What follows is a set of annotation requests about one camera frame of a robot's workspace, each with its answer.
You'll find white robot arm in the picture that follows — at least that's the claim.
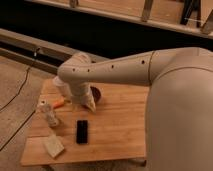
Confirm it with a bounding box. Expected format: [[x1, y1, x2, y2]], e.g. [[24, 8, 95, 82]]
[[57, 47, 213, 171]]

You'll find pale sponge block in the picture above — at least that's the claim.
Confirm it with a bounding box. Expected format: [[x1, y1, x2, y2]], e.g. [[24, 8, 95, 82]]
[[43, 134, 65, 158]]

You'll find dark brown ceramic bowl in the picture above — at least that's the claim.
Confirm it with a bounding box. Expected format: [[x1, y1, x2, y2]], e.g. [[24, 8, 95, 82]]
[[91, 87, 101, 103]]

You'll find wooden table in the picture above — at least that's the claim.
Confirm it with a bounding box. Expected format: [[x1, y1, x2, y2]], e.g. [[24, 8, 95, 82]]
[[21, 83, 149, 166]]

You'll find black rectangular remote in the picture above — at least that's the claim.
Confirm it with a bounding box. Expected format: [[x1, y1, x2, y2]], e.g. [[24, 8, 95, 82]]
[[76, 120, 88, 144]]

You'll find black cable on floor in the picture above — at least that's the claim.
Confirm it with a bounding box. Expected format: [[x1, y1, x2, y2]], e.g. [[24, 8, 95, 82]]
[[0, 47, 42, 152]]

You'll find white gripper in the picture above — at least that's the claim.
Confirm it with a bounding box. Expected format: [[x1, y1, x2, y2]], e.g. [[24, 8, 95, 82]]
[[71, 83, 96, 112]]

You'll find white plastic bottle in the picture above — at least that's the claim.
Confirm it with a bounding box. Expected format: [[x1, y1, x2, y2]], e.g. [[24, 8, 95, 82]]
[[38, 100, 59, 127]]

